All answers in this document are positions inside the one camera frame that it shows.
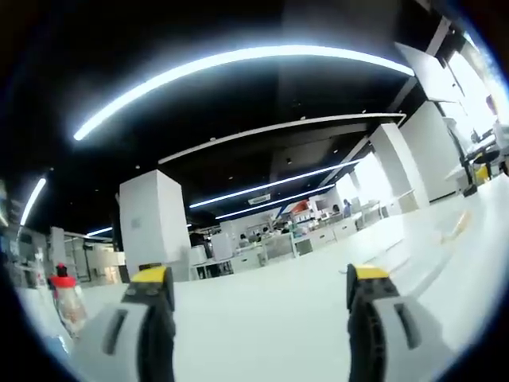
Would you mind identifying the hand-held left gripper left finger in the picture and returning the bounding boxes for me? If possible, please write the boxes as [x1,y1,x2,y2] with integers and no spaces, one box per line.
[71,265,177,382]

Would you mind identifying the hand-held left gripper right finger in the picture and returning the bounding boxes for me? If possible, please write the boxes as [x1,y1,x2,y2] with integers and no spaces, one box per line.
[344,263,457,382]

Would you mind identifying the clear bottle with red cap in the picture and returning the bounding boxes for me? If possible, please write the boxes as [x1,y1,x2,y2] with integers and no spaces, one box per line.
[47,262,89,339]

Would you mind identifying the white square pillar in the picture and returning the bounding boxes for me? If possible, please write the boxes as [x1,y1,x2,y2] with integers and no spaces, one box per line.
[118,169,192,282]

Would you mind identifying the clear plastic item with orange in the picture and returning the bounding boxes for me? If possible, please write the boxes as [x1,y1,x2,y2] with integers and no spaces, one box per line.
[430,210,473,245]

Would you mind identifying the white cabinet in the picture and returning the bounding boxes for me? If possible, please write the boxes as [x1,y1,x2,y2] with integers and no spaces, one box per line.
[209,232,233,263]

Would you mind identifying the white office desk row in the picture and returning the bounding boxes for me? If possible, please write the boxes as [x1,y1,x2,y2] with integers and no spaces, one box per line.
[188,214,359,281]

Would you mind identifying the long curved ceiling light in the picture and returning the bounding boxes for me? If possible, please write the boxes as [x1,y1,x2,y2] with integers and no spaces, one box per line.
[72,44,416,142]

